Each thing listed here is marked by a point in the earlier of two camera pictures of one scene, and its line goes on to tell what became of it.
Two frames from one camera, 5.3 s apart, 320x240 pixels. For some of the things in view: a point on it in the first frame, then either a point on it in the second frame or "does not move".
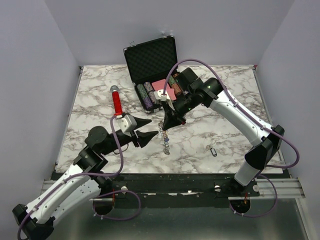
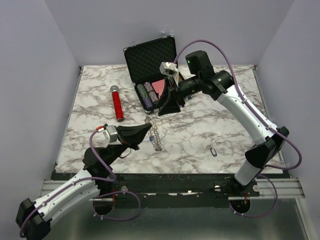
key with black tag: x=210 y=147 does not move
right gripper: x=168 y=122 -> x=170 y=105
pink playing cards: x=160 y=85 does not move
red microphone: x=116 y=102 does not move
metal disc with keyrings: x=164 y=133 -> x=153 y=134
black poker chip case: x=151 y=63 does not move
